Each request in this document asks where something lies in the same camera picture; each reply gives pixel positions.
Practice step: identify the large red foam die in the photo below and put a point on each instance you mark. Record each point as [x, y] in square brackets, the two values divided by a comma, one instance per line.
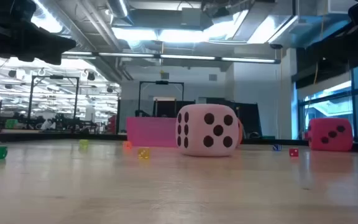
[328, 133]

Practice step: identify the large pink foam die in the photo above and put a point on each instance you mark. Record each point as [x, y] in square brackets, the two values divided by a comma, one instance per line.
[207, 130]

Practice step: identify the small pale yellow die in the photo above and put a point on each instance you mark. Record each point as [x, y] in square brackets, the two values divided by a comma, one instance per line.
[84, 143]

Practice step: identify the green crate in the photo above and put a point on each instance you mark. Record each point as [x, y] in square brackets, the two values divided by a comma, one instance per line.
[11, 124]

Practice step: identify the small orange die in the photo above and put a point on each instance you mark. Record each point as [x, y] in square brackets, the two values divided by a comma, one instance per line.
[127, 145]

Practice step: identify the small red die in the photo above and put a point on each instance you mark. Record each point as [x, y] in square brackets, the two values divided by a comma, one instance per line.
[293, 152]

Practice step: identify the grey fabric screen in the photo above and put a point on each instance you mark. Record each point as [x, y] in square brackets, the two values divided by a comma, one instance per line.
[129, 109]

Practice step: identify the pink translucent plastic bin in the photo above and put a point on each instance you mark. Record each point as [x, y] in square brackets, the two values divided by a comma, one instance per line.
[151, 132]

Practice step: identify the black metal gantry frame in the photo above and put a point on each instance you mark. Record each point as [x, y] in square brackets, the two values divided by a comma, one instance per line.
[56, 76]
[162, 82]

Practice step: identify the black dome security camera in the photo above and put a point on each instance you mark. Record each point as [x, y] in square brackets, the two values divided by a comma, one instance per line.
[276, 46]

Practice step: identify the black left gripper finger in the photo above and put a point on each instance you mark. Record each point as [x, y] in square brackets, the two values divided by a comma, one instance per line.
[47, 57]
[57, 43]

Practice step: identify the black aluminium table frame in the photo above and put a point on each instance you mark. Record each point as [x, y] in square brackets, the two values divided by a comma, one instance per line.
[57, 136]

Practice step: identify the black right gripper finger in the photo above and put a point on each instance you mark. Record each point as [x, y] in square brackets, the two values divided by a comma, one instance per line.
[328, 56]
[325, 40]

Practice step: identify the small blue die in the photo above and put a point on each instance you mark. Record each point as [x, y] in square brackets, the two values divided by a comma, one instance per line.
[277, 147]

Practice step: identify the glass window wall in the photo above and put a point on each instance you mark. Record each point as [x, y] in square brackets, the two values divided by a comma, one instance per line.
[328, 105]

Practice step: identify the round silver ceiling duct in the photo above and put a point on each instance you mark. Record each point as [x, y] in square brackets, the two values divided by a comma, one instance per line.
[118, 7]

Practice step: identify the black partition panel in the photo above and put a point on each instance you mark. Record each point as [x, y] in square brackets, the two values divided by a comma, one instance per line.
[166, 109]

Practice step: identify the linear ceiling light strip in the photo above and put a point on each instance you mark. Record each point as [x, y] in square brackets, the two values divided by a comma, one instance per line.
[126, 55]

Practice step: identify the black hanging spotlight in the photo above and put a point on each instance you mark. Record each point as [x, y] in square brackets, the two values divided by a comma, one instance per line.
[91, 76]
[12, 73]

